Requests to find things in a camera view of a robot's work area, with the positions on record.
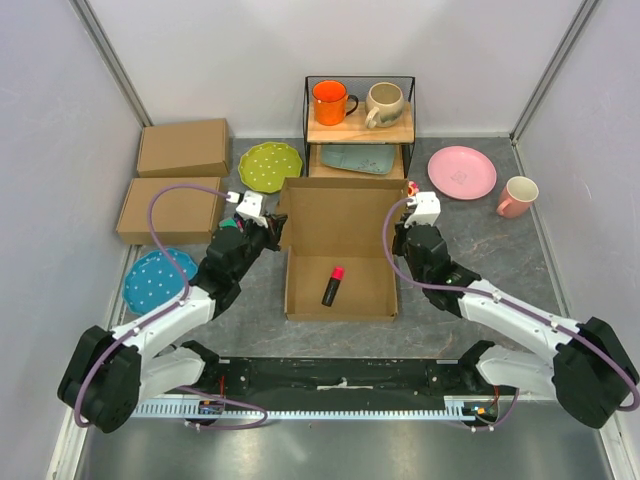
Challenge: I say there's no teal rectangular dish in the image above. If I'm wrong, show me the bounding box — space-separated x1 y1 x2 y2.
320 145 396 175

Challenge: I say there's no black pink marker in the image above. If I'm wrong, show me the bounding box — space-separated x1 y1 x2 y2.
321 266 344 307

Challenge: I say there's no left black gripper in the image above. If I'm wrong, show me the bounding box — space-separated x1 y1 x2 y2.
233 211 288 282

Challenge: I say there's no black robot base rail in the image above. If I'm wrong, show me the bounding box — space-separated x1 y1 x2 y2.
196 357 496 396

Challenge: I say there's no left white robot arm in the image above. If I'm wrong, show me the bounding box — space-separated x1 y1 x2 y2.
57 214 287 433

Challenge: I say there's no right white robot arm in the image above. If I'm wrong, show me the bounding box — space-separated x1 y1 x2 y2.
385 221 639 429

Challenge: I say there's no brown cardboard box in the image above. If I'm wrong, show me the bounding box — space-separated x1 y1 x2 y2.
277 177 407 323

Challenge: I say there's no beige ceramic mug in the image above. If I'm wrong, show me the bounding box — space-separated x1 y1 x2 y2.
365 82 405 129

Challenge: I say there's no pink plate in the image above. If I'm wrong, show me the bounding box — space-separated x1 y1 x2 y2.
427 146 497 201

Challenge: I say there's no pink flower plush keychain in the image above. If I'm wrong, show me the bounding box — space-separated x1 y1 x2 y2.
408 181 419 196

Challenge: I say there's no rear folded cardboard box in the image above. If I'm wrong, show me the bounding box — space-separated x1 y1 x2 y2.
137 118 231 178

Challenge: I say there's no white slotted cable duct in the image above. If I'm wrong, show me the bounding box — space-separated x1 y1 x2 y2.
132 394 497 421

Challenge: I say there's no black wire wooden shelf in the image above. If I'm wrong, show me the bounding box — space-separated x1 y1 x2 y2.
302 75 417 178

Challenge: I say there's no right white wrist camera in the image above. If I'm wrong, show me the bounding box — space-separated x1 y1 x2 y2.
404 191 441 228

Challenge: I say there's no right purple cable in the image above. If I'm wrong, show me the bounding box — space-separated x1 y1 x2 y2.
382 198 640 434

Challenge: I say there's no purple cable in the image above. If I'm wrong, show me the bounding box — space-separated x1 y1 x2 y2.
382 198 640 434
73 183 270 432

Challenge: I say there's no pink mug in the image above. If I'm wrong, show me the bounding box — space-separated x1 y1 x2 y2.
496 176 539 219

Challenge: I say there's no blue dotted plate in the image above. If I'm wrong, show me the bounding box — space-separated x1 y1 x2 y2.
122 250 184 316

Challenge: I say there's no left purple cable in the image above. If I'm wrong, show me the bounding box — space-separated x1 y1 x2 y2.
73 183 270 432

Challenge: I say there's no folded cardboard box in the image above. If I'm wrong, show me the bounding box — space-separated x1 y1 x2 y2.
137 118 231 178
116 177 227 246

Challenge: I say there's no green dotted plate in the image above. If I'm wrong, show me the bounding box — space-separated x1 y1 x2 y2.
238 142 303 194

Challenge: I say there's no front folded cardboard box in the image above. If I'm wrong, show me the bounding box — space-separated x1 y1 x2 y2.
116 177 227 246

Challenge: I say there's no orange mug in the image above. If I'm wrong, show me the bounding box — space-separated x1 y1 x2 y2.
312 80 359 126

